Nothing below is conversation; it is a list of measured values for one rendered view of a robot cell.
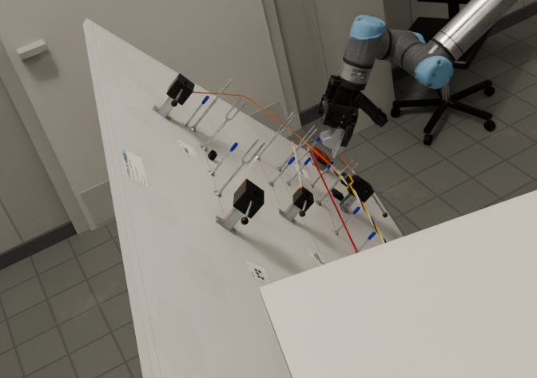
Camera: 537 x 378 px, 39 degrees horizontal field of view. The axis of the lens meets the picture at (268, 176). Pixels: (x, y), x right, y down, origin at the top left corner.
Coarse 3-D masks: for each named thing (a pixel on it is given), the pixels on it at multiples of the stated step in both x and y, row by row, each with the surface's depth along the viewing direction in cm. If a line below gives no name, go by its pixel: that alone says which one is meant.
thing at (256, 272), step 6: (246, 264) 133; (252, 264) 135; (252, 270) 133; (258, 270) 135; (264, 270) 136; (252, 276) 131; (258, 276) 133; (264, 276) 134; (264, 282) 132; (270, 282) 134
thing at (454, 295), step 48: (432, 240) 75; (480, 240) 74; (528, 240) 72; (288, 288) 74; (336, 288) 73; (384, 288) 71; (432, 288) 70; (480, 288) 69; (528, 288) 68; (288, 336) 69; (336, 336) 68; (384, 336) 67; (432, 336) 66; (480, 336) 65; (528, 336) 64
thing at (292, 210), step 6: (300, 192) 162; (306, 192) 163; (294, 198) 163; (300, 198) 161; (306, 198) 161; (312, 198) 163; (294, 204) 162; (300, 204) 162; (306, 204) 162; (288, 210) 164; (294, 210) 164; (306, 210) 162; (282, 216) 164; (288, 216) 164; (294, 216) 164; (300, 216) 158; (294, 222) 165
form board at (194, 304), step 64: (128, 64) 175; (128, 128) 146; (256, 128) 203; (128, 192) 125; (192, 192) 142; (320, 192) 197; (128, 256) 110; (192, 256) 122; (256, 256) 139; (192, 320) 107; (256, 320) 120
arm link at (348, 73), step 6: (342, 60) 182; (342, 66) 181; (348, 66) 180; (354, 66) 187; (342, 72) 181; (348, 72) 180; (354, 72) 180; (360, 72) 180; (366, 72) 180; (342, 78) 182; (348, 78) 181; (354, 78) 180; (360, 78) 180; (366, 78) 181; (354, 84) 181; (360, 84) 182
